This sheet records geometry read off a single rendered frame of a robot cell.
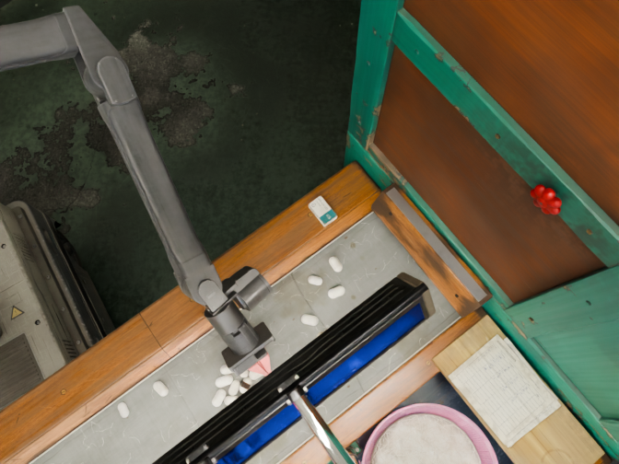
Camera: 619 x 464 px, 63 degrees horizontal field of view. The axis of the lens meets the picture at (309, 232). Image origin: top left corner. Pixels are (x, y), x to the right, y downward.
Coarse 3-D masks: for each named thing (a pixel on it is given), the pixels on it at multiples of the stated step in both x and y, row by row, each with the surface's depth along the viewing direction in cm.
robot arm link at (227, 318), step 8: (232, 296) 92; (224, 304) 91; (232, 304) 92; (240, 304) 93; (208, 312) 92; (216, 312) 90; (224, 312) 90; (232, 312) 91; (240, 312) 94; (208, 320) 92; (216, 320) 90; (224, 320) 91; (232, 320) 91; (240, 320) 93; (216, 328) 92; (224, 328) 91; (232, 328) 92
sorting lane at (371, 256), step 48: (336, 240) 113; (384, 240) 112; (288, 288) 110; (432, 288) 109; (288, 336) 107; (432, 336) 106; (144, 384) 105; (192, 384) 105; (96, 432) 102; (144, 432) 102; (192, 432) 102; (288, 432) 102
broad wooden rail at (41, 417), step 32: (320, 192) 113; (352, 192) 113; (288, 224) 111; (320, 224) 111; (352, 224) 113; (224, 256) 110; (256, 256) 110; (288, 256) 110; (128, 320) 107; (160, 320) 106; (192, 320) 106; (96, 352) 104; (128, 352) 104; (160, 352) 105; (64, 384) 103; (96, 384) 103; (128, 384) 104; (0, 416) 101; (32, 416) 101; (64, 416) 101; (0, 448) 99; (32, 448) 100
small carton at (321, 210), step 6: (318, 198) 111; (312, 204) 111; (318, 204) 110; (324, 204) 110; (312, 210) 111; (318, 210) 110; (324, 210) 110; (330, 210) 110; (318, 216) 110; (324, 216) 110; (330, 216) 110; (336, 216) 110; (324, 222) 109; (330, 222) 111
